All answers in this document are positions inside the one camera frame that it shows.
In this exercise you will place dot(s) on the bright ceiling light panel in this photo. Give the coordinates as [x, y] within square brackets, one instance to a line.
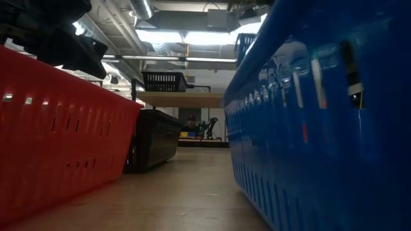
[192, 37]

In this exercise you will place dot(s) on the silver ceiling duct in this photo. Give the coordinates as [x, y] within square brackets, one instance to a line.
[143, 8]

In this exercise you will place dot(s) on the blue plastic slotted basket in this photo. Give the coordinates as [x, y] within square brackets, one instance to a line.
[321, 128]
[244, 45]

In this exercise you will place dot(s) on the distant black green robot arm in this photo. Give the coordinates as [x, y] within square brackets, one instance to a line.
[210, 126]

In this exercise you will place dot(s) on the black plastic slotted basket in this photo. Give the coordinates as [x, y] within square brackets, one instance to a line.
[163, 81]
[157, 141]

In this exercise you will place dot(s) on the distant dark table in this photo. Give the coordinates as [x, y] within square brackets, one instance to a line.
[202, 143]

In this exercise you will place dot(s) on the wooden shelf with black frame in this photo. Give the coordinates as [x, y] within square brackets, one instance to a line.
[180, 99]

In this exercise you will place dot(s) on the red plastic slotted basket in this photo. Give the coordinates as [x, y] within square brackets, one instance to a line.
[64, 144]

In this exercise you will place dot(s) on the long ceiling tube light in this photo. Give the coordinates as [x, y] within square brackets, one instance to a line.
[160, 58]

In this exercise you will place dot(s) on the yellow and blue box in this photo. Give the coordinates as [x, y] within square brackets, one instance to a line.
[187, 134]

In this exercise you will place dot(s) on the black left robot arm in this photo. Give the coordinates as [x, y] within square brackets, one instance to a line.
[38, 13]

